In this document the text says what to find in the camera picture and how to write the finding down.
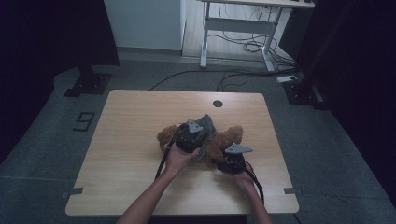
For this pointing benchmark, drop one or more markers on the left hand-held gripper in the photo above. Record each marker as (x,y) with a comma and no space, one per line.
(188,140)

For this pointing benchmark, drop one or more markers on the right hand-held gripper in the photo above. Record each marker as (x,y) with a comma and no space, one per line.
(232,163)

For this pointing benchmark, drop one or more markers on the brown teddy bear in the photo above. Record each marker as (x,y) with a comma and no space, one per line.
(224,141)

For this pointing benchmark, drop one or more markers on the gray cloth garment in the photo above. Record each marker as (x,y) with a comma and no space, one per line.
(208,124)

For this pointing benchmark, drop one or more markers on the person's left hand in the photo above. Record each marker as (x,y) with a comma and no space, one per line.
(179,160)

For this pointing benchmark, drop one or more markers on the person's right hand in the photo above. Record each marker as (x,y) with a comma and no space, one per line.
(246,182)

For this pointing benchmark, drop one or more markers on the gray tape strip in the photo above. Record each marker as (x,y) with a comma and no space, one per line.
(73,191)
(292,190)

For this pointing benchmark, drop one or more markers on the white power strip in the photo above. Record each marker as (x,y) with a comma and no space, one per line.
(287,78)

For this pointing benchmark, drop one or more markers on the black tape floor mark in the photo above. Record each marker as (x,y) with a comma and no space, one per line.
(84,121)

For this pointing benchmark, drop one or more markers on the dark curtain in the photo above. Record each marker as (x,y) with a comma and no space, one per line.
(358,62)
(46,46)

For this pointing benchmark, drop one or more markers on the black stand base plate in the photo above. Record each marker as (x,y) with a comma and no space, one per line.
(88,84)
(303,93)

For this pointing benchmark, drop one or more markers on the white metal frame desk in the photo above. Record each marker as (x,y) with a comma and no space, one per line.
(239,25)

